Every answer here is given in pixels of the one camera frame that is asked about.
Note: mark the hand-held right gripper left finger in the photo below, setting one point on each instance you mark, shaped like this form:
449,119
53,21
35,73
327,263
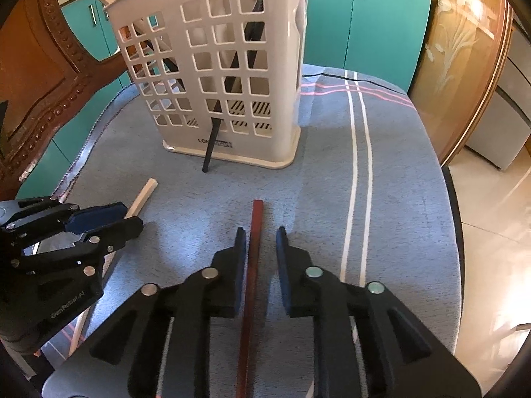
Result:
239,257

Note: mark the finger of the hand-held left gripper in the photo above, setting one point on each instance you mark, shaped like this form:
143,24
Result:
124,232
95,217

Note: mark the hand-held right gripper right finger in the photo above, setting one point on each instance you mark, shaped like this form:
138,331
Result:
282,257

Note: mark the red-brown chopstick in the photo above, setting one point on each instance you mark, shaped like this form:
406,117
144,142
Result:
254,257

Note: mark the black chopstick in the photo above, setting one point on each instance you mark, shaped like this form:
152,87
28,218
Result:
208,153

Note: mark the white plastic utensil basket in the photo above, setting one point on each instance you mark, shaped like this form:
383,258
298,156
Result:
290,70

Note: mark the blue striped tablecloth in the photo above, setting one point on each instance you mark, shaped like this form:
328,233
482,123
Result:
315,166

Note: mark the brown studded wooden chair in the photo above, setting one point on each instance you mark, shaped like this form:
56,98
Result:
37,70

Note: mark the teal cabinet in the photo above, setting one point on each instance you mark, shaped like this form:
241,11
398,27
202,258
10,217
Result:
373,29

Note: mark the wooden framed glass door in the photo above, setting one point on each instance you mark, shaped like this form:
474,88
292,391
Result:
460,70

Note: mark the grey drawer cabinet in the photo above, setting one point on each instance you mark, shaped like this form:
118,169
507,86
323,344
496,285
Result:
506,112

